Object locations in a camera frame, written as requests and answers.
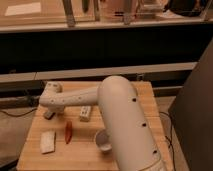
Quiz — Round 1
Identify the dark panel at right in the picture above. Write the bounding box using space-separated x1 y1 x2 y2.
169 39 213 171

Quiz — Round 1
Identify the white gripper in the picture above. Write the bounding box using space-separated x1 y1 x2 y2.
40 82 64 120

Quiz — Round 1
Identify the white eraser block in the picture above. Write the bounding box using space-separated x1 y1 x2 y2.
79 106 91 122

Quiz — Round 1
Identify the black cable at right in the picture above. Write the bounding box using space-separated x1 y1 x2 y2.
159 111 177 168

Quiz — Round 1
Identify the white cup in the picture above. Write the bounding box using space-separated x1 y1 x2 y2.
94 129 112 154

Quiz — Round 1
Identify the black cable on floor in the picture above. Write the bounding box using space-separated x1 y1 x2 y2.
0 107 38 118

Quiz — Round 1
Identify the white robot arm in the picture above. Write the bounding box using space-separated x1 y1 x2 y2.
39 76 167 171

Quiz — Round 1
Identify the red chili pepper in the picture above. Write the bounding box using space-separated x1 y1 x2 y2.
65 121 72 144

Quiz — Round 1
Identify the white sponge pad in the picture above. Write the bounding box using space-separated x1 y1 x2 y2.
40 131 56 154

